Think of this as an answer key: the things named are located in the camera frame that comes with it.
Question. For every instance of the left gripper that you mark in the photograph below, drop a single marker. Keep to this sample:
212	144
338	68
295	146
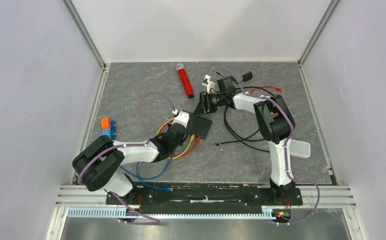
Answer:
180	143

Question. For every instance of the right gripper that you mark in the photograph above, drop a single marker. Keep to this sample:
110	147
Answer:
205	105

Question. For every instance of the black network switch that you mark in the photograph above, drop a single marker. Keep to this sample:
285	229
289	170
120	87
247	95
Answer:
199	126

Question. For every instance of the white plastic box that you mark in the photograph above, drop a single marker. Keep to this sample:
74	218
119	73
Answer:
300	149

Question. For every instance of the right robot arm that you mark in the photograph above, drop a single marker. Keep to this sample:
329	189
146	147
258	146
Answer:
274	120

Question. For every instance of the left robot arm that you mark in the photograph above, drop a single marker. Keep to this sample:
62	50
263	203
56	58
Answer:
98	165

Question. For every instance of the red glitter tube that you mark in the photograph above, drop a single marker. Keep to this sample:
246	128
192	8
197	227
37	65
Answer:
185	80

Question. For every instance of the black power adapter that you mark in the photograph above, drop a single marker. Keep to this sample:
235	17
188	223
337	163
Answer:
246	77

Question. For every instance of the blue orange toy bricks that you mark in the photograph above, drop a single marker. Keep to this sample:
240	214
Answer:
109	127

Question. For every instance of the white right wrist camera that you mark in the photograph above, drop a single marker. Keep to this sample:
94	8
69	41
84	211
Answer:
210	85

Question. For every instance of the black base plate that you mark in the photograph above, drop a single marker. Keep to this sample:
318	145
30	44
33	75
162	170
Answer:
210	198

